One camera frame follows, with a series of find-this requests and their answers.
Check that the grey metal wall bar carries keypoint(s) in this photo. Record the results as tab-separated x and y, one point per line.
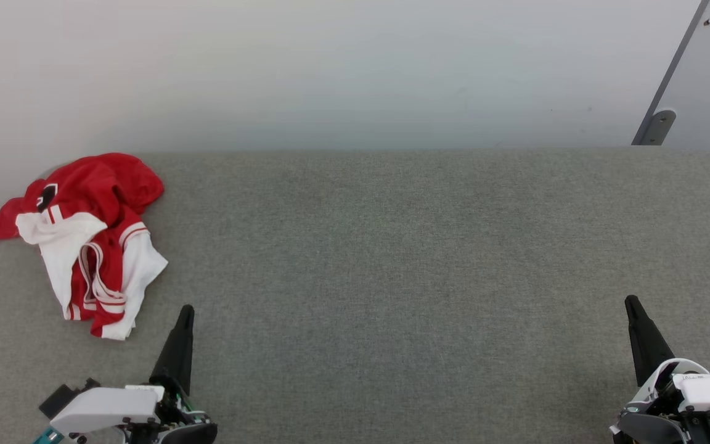
660	126

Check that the red and white jersey shirt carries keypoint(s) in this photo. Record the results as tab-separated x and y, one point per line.
96	185

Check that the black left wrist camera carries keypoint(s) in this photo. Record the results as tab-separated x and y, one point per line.
59	396

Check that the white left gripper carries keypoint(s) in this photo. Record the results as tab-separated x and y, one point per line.
108	408

